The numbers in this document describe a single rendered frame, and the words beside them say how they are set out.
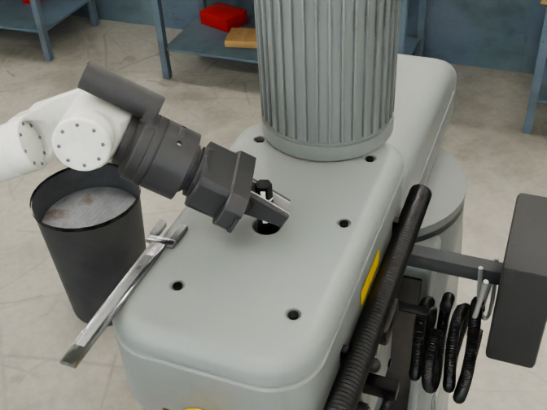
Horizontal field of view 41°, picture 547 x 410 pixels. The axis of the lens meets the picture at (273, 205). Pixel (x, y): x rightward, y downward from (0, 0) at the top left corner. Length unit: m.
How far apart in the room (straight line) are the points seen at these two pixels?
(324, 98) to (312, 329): 0.34
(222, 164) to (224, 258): 0.11
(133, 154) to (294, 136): 0.27
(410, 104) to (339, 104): 0.46
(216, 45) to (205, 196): 4.42
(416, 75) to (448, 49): 3.89
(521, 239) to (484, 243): 2.66
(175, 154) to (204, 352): 0.23
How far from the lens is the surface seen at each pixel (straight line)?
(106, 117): 0.85
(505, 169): 4.41
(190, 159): 0.85
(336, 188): 0.99
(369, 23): 0.96
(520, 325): 1.23
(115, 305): 0.85
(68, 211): 3.38
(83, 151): 0.84
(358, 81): 0.99
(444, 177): 1.59
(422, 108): 1.45
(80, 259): 3.20
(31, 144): 0.92
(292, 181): 1.01
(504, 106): 5.02
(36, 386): 3.37
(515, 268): 1.15
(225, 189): 0.86
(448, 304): 1.33
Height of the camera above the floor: 2.49
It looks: 38 degrees down
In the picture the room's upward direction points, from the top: 3 degrees counter-clockwise
